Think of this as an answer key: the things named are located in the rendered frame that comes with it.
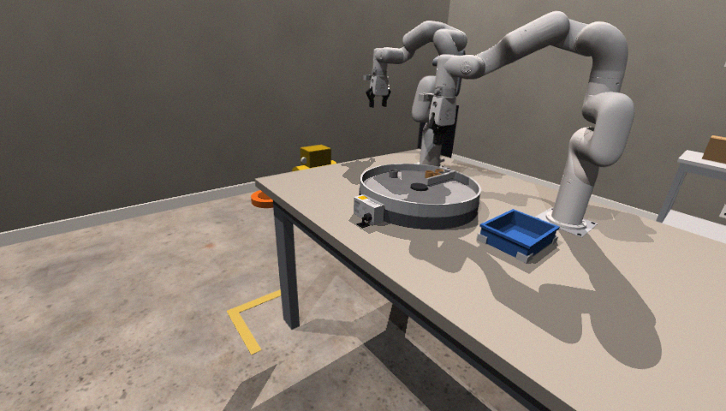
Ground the blue open-top crate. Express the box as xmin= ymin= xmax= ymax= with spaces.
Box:
xmin=479 ymin=209 xmax=560 ymax=257

